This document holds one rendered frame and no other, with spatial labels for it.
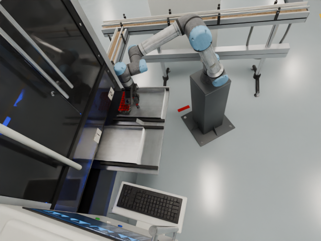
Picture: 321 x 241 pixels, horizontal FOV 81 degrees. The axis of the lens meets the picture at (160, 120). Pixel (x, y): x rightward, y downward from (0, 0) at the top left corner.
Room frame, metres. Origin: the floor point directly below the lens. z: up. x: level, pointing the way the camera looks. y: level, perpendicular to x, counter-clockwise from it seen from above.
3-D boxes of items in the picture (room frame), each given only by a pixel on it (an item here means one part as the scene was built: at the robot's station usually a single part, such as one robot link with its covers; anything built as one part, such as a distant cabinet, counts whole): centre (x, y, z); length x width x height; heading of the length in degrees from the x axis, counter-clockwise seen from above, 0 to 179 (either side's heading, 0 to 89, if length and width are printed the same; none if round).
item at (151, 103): (0.90, 0.09, 0.90); 0.34 x 0.26 x 0.04; 64
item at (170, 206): (0.22, 0.24, 0.82); 0.40 x 0.14 x 0.02; 58
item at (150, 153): (0.76, 0.20, 0.87); 0.70 x 0.48 x 0.02; 155
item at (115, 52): (1.54, 0.20, 0.92); 0.69 x 0.15 x 0.16; 155
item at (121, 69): (0.90, 0.11, 1.25); 0.09 x 0.08 x 0.11; 86
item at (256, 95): (1.30, -1.31, 0.07); 0.50 x 0.08 x 0.14; 155
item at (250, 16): (1.62, -0.63, 0.92); 1.90 x 0.15 x 0.16; 65
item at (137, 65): (0.91, 0.02, 1.25); 0.11 x 0.11 x 0.08; 86
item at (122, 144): (0.64, 0.34, 0.90); 0.34 x 0.26 x 0.04; 65
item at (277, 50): (1.55, -0.77, 0.49); 1.60 x 0.08 x 0.12; 65
